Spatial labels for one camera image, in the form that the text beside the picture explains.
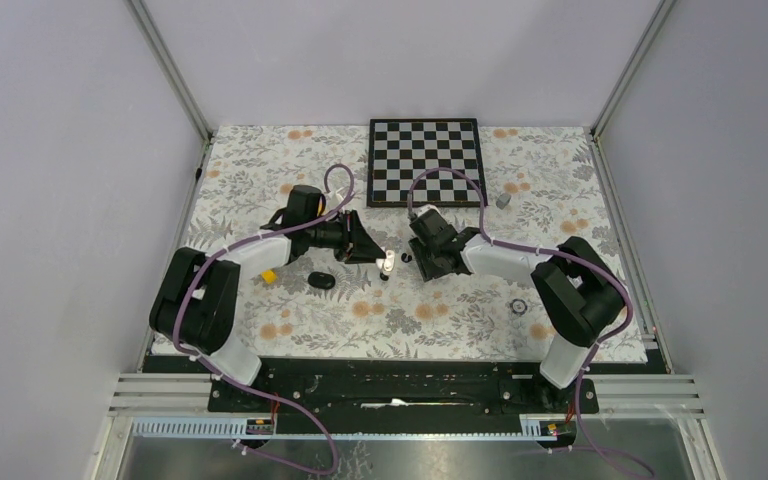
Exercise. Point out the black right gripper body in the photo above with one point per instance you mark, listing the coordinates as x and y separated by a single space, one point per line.
425 257

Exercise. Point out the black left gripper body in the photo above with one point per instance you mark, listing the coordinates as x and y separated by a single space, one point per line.
348 249

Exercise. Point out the white earbud charging case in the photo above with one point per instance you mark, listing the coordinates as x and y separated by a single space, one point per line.
387 263

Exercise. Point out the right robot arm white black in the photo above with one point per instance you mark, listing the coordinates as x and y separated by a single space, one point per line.
580 295

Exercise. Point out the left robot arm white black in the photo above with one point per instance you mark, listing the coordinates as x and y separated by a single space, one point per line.
196 303

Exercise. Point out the black oval earbud case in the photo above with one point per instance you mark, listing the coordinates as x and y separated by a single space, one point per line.
321 280

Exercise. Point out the small grey cube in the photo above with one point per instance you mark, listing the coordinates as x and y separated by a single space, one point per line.
503 200

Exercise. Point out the yellow block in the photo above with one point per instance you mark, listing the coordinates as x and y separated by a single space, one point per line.
269 276

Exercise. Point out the black white checkerboard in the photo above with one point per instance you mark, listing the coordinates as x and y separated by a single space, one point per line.
435 161

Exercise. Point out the floral patterned table mat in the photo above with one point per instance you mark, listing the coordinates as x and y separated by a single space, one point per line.
251 169

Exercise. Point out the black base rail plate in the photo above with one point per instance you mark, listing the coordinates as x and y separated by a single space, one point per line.
433 395

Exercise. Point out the slotted grey cable duct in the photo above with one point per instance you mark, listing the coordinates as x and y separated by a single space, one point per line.
520 428

